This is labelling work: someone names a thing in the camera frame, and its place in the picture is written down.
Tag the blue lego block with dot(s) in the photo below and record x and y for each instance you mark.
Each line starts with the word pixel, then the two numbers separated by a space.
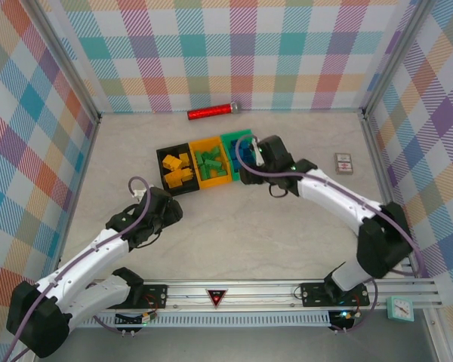
pixel 235 163
pixel 247 151

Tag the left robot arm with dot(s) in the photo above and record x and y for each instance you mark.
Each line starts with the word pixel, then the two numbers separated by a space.
pixel 90 256

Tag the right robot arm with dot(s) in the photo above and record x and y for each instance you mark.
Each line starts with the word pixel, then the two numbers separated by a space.
pixel 336 196

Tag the yellow lego brick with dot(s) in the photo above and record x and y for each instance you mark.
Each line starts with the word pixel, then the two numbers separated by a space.
pixel 187 174
pixel 173 178
pixel 171 162
pixel 185 159

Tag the black plastic bin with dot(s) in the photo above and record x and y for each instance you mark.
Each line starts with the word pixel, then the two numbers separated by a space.
pixel 159 166

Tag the yellow plastic bin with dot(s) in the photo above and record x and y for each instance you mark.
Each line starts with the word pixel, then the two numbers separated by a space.
pixel 211 184

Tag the playing card box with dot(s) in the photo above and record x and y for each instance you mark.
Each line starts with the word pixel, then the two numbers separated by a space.
pixel 344 163

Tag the green plastic bin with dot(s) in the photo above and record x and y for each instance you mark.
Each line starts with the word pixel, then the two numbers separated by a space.
pixel 226 137

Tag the black triangle badge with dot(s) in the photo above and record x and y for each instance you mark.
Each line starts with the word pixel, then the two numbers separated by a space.
pixel 216 296

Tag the red glitter tube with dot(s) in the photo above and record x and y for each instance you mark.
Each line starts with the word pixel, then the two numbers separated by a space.
pixel 211 112

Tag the small controller board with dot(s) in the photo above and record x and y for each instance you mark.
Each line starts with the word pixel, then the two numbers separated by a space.
pixel 130 320
pixel 343 316

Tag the mint square clock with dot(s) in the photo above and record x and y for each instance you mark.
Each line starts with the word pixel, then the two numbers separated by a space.
pixel 401 308

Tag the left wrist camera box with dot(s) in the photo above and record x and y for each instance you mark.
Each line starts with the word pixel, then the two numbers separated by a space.
pixel 160 200

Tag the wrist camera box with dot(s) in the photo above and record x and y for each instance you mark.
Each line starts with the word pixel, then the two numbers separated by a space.
pixel 273 151
pixel 160 200

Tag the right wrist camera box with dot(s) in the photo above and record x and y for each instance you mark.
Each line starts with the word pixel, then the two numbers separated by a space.
pixel 273 151

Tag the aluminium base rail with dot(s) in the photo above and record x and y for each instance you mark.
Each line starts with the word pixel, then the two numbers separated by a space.
pixel 256 290

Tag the aluminium frame post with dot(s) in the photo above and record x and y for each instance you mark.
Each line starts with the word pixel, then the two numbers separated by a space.
pixel 395 56
pixel 68 60

